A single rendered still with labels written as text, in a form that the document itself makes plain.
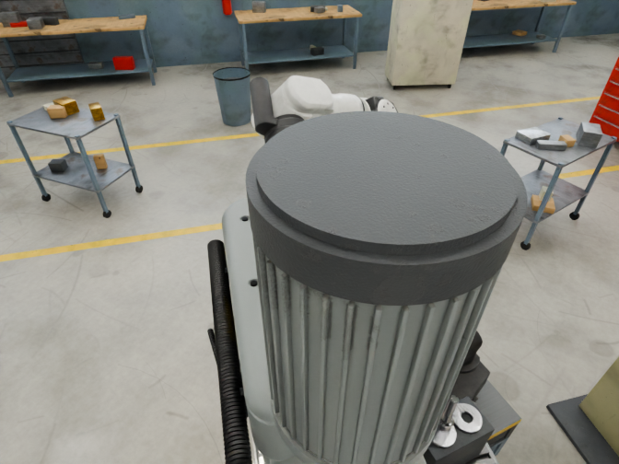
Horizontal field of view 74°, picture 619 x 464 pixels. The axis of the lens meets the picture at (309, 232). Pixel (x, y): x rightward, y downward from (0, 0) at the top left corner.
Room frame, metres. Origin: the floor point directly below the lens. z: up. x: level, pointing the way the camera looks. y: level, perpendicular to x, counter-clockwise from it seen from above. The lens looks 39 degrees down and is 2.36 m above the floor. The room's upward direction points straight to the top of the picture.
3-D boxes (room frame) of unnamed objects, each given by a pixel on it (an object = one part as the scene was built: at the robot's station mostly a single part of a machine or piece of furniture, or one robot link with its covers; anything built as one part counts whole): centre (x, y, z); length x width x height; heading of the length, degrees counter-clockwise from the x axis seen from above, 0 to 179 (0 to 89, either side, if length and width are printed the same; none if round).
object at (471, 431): (0.60, -0.44, 1.03); 0.22 x 0.12 x 0.20; 115
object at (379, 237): (0.26, -0.05, 2.05); 0.20 x 0.20 x 0.32
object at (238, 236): (0.49, 0.00, 1.81); 0.47 x 0.26 x 0.16; 14
